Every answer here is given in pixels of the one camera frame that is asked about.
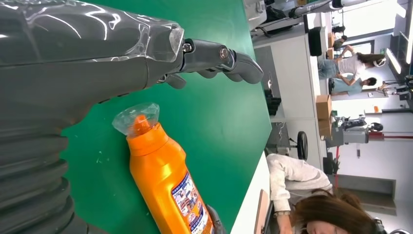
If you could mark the brown cardboard box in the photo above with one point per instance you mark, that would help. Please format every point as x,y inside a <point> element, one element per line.
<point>323,108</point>

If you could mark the beige smartphone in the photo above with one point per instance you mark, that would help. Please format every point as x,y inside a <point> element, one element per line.
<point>261,213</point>

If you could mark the grey workshop machine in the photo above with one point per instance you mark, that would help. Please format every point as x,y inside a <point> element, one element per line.
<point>351,130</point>

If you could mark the standing person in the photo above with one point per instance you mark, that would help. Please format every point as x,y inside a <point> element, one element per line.
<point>350,64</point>

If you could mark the orange plastic bottle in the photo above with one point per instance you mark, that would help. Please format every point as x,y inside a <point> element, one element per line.
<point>161,174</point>

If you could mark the white desk panel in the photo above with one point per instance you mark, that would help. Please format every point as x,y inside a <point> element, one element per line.
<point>290,90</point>

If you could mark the black bags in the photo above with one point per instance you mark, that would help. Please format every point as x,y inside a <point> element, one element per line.
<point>272,101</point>

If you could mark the seated person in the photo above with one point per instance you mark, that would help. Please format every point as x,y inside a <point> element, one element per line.
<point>351,85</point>

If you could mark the black wheel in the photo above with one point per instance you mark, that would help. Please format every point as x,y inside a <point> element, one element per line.
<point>302,145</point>

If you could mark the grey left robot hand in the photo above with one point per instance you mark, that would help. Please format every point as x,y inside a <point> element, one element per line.
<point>80,51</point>

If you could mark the grey machine base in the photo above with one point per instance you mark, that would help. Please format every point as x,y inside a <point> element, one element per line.
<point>255,13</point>

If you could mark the black speaker box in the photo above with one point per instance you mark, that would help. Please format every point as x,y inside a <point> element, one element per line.
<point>315,41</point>

